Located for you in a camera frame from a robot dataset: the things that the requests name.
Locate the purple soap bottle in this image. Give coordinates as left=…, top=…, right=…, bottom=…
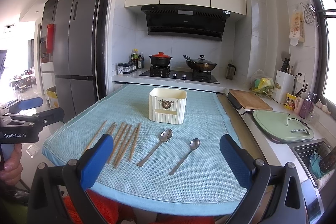
left=299, top=92, right=317, bottom=119

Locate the light blue table towel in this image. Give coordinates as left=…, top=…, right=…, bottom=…
left=42, top=84, right=246, bottom=216

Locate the black gas hob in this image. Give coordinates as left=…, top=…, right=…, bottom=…
left=140, top=66, right=220, bottom=84

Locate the dark glass kettle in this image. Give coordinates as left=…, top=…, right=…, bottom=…
left=226, top=62, right=236, bottom=80

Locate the grey double door refrigerator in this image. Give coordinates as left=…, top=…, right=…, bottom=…
left=53, top=0, right=99, bottom=123

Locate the spice jar rack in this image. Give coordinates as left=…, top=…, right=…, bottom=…
left=117, top=62, right=137, bottom=75

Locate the wok with glass lid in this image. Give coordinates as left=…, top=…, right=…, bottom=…
left=183, top=55, right=217, bottom=72

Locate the cream utensil holder box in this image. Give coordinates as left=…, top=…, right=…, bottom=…
left=149, top=88, right=187, bottom=124

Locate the hanging paper bag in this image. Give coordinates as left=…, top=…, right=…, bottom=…
left=289, top=6, right=305, bottom=47

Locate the black pot red lid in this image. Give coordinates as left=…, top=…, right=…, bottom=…
left=149, top=52, right=172, bottom=67

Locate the sauce bottles group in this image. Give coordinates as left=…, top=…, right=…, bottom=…
left=130, top=48, right=144, bottom=69

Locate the plastic bag with sponges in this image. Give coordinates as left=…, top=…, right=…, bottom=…
left=251, top=69, right=274, bottom=97

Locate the yellow printed cup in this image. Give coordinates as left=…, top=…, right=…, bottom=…
left=285, top=93, right=297, bottom=110

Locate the black range hood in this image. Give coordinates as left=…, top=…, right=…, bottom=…
left=141, top=4, right=231, bottom=42

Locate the person left hand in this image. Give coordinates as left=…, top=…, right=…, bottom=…
left=1, top=144, right=23, bottom=186

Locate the white knife block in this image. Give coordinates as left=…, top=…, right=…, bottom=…
left=272, top=71, right=294, bottom=104

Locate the wooden cutting board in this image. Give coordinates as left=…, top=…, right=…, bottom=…
left=227, top=89, right=273, bottom=111

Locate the small steel spoon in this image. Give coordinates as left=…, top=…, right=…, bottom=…
left=169, top=138, right=201, bottom=176

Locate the large steel spoon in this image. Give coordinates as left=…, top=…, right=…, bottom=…
left=137, top=128, right=173, bottom=166

